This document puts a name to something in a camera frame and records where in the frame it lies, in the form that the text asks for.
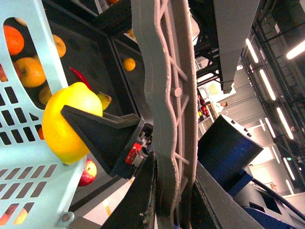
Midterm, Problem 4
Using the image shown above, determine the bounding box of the red chili pepper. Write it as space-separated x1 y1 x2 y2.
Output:
69 66 92 91

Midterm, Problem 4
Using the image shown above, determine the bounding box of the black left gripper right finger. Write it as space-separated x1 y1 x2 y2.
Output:
190 162 262 229

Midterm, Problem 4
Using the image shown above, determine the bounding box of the brown kiwi rear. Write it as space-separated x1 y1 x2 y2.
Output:
38 85 52 105

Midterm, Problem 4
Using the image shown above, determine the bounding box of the yellow orange apple rear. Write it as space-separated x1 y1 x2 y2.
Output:
52 34 67 58

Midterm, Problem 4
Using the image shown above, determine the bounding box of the small orange tangerine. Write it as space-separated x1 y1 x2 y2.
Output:
3 25 24 56

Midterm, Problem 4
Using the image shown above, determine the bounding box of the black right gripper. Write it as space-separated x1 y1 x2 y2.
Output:
61 105 153 178

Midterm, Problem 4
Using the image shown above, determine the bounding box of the yellow green pear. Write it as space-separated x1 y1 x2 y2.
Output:
96 92 112 110

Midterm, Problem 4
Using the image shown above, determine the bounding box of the yellow lemon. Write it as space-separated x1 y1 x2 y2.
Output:
42 82 103 165

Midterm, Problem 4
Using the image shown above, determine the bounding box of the light blue shopping basket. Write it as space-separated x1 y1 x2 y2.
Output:
0 0 86 229

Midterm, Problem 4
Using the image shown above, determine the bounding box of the red apple front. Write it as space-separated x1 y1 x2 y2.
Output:
78 158 97 187

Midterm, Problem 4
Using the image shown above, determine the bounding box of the orange on side shelf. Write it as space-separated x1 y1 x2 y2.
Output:
123 58 136 72

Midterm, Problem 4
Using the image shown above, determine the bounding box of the black front shelf tray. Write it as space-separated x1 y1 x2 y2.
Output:
4 0 153 213

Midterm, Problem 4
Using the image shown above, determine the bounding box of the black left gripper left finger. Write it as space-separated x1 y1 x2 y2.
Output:
101 153 157 229

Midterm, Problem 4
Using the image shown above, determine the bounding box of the grey basket handle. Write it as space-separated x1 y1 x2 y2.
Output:
131 0 198 229

